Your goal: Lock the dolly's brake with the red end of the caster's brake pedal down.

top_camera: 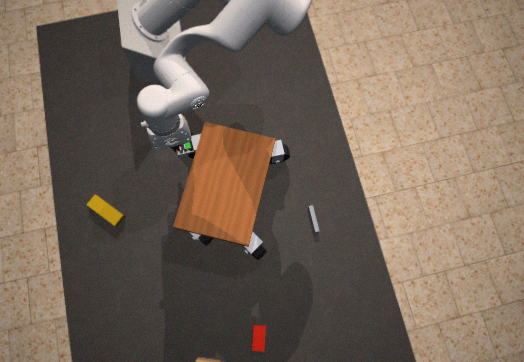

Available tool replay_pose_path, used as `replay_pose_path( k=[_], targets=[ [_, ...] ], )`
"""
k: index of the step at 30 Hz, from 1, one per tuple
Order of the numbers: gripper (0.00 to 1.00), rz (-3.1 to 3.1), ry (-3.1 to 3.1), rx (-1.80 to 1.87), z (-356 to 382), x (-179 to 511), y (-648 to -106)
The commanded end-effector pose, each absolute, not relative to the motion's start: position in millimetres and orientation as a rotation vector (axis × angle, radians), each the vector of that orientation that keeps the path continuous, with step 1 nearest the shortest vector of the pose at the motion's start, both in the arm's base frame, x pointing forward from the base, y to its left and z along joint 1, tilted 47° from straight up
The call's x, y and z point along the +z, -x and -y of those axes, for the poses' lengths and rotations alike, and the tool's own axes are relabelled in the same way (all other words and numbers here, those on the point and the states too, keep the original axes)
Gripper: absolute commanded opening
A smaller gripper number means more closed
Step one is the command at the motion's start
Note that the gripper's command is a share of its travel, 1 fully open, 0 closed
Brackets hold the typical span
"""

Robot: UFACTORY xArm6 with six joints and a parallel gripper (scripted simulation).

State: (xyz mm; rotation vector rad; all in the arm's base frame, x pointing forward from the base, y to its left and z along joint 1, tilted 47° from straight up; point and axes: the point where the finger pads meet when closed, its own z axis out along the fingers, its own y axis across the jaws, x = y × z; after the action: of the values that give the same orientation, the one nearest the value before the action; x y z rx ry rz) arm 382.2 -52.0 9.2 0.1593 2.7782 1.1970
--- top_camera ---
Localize red rectangular block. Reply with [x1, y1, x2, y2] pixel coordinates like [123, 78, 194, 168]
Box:
[252, 325, 266, 352]

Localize grey rectangular bar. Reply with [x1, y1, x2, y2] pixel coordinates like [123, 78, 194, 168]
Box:
[308, 205, 319, 233]

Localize orange wheeled dolly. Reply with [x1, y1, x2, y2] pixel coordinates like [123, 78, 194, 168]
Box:
[173, 122, 290, 260]

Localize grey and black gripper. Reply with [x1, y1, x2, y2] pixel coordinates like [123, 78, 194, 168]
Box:
[147, 114, 192, 152]

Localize tan box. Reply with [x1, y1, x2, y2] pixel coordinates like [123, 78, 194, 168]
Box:
[196, 357, 221, 362]

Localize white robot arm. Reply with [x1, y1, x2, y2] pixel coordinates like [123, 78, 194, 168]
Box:
[131, 0, 312, 136]

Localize yellow rectangular block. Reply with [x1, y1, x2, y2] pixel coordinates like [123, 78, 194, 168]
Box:
[87, 195, 125, 227]

